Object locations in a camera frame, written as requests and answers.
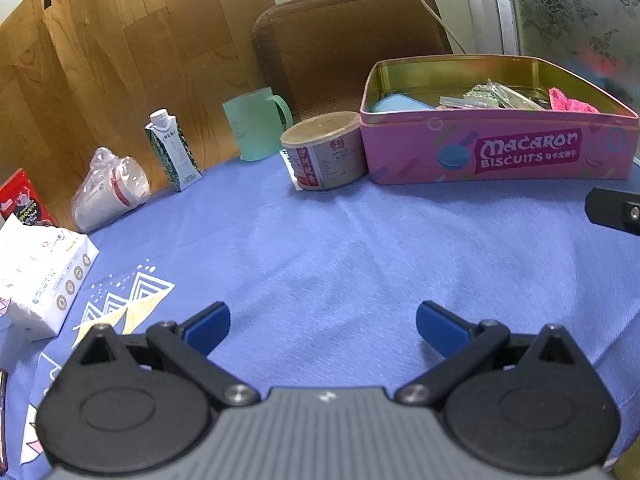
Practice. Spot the white sachet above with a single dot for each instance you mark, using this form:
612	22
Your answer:
465	102

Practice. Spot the bagged paper cups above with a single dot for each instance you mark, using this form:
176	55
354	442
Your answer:
107	192

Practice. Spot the pink biscuit tin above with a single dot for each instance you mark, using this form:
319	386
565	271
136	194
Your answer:
410	145

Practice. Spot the instant noodle cup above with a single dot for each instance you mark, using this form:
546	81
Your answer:
325	155

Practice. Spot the green frosted mug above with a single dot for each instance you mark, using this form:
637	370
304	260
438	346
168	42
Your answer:
252	125

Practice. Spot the small milk carton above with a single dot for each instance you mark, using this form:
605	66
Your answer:
172	152

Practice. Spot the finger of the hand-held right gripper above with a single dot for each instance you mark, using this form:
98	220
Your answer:
610	210

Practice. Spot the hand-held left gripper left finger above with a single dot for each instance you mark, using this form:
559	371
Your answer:
207	327

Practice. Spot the brown chair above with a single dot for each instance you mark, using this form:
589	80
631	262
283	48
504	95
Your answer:
340	40

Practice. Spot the clear plastic packet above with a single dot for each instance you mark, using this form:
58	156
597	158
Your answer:
520	96

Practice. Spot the white tissue pack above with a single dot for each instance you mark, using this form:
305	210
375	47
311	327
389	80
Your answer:
40	275

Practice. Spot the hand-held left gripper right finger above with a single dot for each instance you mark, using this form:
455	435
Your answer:
440	327

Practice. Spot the patterned glass sliding door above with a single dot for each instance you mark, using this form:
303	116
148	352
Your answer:
570	15

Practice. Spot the light blue glasses case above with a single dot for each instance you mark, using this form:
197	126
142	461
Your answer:
400	104

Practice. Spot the red snack packet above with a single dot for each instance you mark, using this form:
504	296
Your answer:
22	200

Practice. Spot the pink fluffy cloth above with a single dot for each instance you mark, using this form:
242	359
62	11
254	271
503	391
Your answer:
572	101

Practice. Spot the blue printed tablecloth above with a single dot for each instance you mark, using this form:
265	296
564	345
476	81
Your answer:
320	240

